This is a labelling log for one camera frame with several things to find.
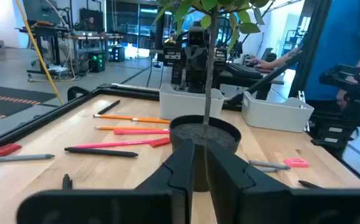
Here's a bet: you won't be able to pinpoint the black desk with keyboard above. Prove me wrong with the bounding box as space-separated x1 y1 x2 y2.
219 62 285 100

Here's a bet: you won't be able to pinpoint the black monitor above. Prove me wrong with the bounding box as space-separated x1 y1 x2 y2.
22 0 62 25

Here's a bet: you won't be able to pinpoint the green plant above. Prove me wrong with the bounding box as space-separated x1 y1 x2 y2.
151 0 274 193

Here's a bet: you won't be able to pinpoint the pink pencil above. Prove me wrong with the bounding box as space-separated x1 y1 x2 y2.
113 129 171 135
73 139 153 149

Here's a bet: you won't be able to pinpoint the black frame corner handle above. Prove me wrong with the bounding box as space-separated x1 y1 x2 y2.
67 85 92 102

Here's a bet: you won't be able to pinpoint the computer tower green lights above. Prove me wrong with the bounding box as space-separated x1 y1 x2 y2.
88 51 107 74

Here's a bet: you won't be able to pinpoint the grey plastic bin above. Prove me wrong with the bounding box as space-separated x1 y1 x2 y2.
241 91 315 134
159 82 225 121

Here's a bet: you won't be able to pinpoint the black computer tower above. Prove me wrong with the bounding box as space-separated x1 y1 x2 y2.
107 45 126 63

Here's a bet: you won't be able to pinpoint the black hazard striped mat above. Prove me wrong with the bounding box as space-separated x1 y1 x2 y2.
0 83 59 120

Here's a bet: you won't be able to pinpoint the red eraser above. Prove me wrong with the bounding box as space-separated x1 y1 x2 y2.
149 137 171 148
0 142 22 157

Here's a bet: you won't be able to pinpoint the orange pencil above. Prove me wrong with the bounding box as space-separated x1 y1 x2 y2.
93 113 171 124

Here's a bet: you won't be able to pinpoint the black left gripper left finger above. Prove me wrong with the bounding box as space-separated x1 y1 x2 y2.
135 139 196 224

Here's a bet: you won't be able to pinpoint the orange pens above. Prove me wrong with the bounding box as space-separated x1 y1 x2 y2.
93 125 171 132

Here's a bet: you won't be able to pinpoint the yellow hanging cable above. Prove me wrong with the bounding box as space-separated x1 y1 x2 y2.
14 0 65 106

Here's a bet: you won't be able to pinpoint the person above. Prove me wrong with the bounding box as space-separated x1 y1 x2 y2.
304 0 360 110
82 15 102 32

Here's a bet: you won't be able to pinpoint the grey crayon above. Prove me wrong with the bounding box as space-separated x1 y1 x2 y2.
248 159 291 170
255 167 281 174
0 153 55 169

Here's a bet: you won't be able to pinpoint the person's forearm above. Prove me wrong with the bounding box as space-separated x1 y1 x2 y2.
268 46 304 68

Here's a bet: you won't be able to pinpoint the person's hand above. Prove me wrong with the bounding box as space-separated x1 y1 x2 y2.
249 58 274 71

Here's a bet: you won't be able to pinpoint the pink eraser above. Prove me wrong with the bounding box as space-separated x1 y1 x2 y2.
283 157 310 169

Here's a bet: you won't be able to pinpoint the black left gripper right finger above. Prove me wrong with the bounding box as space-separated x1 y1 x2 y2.
206 142 292 224

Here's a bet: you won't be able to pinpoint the black equipment desk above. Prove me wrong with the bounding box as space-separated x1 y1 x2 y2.
16 24 75 75

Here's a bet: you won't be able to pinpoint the black robot station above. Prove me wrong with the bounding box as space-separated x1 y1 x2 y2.
160 21 230 94

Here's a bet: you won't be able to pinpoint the black pens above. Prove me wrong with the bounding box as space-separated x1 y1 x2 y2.
97 100 121 115

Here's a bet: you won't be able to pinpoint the black pen white print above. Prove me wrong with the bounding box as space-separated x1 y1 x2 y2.
298 179 324 190

